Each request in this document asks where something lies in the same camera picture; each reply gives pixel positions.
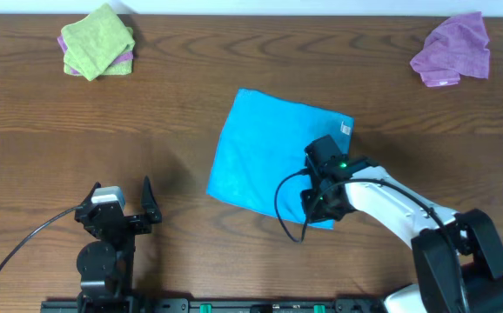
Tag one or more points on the crumpled pink cloth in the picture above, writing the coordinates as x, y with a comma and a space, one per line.
456, 48

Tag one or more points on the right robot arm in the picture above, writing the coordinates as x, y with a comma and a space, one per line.
458, 257

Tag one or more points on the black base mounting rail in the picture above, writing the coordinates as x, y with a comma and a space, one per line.
180, 305

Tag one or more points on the green folded cloth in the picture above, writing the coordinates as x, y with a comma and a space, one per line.
97, 41
121, 68

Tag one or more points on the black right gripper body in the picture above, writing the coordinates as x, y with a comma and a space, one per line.
314, 202

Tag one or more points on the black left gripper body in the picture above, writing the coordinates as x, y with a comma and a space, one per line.
126, 222

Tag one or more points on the folded pink cloth in stack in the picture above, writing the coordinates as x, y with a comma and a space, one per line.
126, 57

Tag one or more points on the blue microfiber cloth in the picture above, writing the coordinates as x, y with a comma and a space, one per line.
262, 142

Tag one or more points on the bottom green folded cloth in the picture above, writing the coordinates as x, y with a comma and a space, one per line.
121, 68

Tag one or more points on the top green folded cloth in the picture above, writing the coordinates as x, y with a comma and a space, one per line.
97, 41

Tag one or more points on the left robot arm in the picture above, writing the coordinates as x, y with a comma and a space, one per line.
106, 265

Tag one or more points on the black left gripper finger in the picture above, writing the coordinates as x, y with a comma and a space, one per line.
149, 204
87, 200

